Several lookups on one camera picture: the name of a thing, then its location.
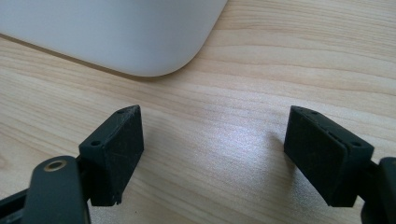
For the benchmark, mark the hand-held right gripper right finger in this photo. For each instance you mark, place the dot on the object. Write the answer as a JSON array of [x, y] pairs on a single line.
[[327, 158]]

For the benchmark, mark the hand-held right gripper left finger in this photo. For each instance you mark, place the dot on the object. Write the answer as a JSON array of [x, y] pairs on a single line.
[[112, 155]]

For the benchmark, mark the white plastic bin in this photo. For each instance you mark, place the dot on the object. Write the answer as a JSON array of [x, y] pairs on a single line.
[[109, 31]]

